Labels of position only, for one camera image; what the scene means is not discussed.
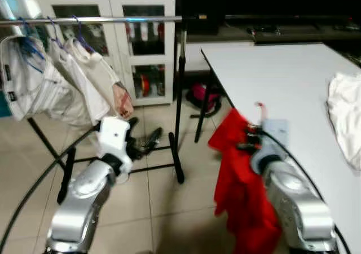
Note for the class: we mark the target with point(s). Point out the white hung jacket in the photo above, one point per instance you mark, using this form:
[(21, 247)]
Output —
[(25, 84)]

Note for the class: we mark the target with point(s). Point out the metal clothes rack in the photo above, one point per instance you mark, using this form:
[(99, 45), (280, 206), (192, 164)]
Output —
[(141, 20)]

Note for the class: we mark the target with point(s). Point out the cream hung shirt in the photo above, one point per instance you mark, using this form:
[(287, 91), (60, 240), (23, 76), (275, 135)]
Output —
[(79, 93)]

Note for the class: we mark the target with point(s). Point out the white glass-door cabinet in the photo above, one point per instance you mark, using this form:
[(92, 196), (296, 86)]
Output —
[(115, 0)]

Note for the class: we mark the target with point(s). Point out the red sports shirt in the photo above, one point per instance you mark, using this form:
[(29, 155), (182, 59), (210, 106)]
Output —
[(240, 186)]

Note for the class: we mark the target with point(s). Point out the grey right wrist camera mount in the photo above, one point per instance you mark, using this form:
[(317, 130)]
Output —
[(275, 134)]

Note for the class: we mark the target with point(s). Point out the large white table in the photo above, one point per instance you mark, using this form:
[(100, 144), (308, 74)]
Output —
[(282, 79)]

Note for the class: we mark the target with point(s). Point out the beige hung printed t-shirt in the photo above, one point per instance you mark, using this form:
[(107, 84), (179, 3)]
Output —
[(101, 73)]

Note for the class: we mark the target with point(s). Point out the pink and black bag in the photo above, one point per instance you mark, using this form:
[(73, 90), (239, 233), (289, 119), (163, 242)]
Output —
[(204, 93)]

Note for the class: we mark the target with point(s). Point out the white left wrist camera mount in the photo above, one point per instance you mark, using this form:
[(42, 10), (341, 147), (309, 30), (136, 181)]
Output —
[(113, 135)]

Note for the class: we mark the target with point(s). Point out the white black-printed t-shirt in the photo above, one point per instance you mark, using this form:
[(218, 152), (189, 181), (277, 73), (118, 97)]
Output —
[(345, 113)]

